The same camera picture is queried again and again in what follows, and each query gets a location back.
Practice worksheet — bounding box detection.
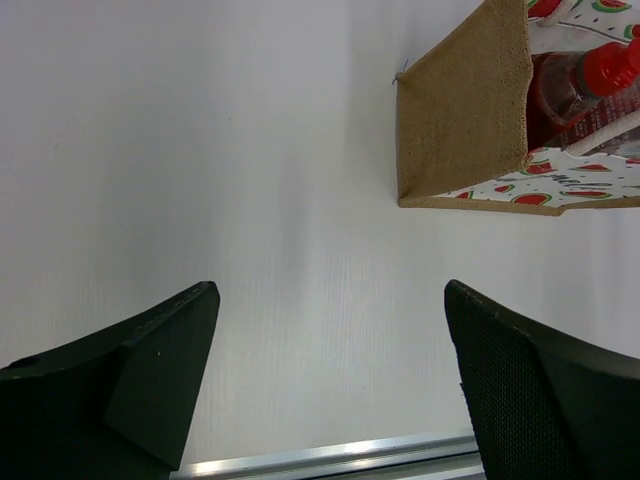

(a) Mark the aluminium rail frame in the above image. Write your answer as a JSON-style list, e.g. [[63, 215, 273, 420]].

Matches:
[[171, 430, 485, 479]]

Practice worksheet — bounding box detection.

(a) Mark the burlap watermelon canvas bag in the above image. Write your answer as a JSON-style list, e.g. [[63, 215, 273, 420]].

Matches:
[[397, 1, 639, 216]]

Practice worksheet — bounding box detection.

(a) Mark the red bottle with red cap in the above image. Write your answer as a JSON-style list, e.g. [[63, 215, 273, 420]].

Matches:
[[526, 39, 639, 151]]

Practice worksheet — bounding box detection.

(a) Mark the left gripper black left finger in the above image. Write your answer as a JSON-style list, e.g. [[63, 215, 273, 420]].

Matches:
[[1, 281, 220, 479]]

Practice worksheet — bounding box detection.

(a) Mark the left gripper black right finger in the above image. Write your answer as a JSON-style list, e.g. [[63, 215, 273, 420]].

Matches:
[[444, 280, 639, 479]]

